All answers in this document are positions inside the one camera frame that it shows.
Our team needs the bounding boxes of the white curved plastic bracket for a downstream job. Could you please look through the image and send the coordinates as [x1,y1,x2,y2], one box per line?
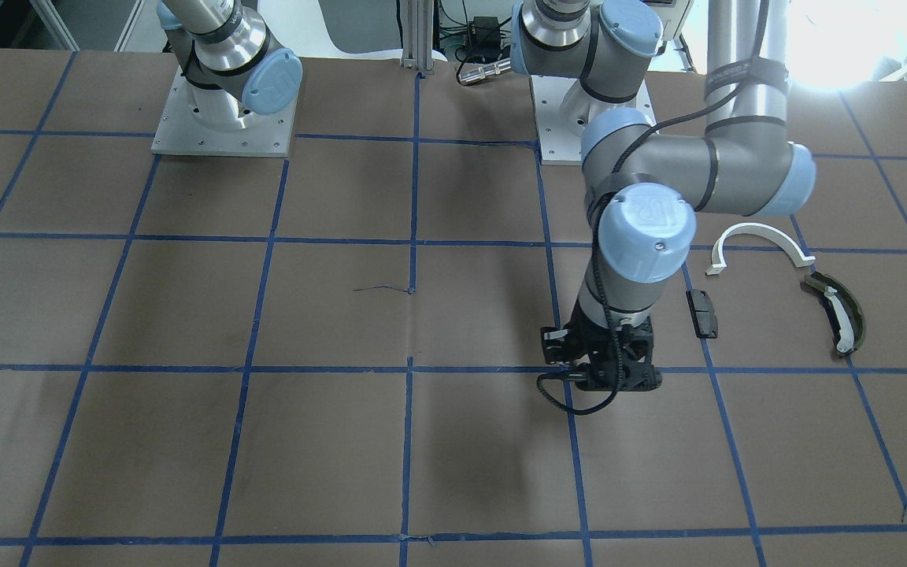
[705,222,816,276]

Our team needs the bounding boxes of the aluminium frame post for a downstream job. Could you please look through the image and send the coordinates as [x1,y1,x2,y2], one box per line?
[396,1,433,76]

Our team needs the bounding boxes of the black brake pad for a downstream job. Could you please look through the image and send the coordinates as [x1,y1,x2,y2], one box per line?
[685,288,719,340]

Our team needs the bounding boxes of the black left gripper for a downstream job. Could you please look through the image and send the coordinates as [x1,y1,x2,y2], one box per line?
[541,311,663,392]

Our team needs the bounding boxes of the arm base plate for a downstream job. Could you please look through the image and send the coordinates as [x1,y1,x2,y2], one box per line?
[531,77,661,167]
[151,68,298,158]

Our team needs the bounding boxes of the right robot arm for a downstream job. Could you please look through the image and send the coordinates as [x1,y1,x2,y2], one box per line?
[156,1,305,132]

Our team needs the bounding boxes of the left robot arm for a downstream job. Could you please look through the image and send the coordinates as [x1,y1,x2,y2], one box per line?
[511,1,816,394]

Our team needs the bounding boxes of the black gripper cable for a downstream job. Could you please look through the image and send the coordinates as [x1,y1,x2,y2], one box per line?
[536,0,773,414]

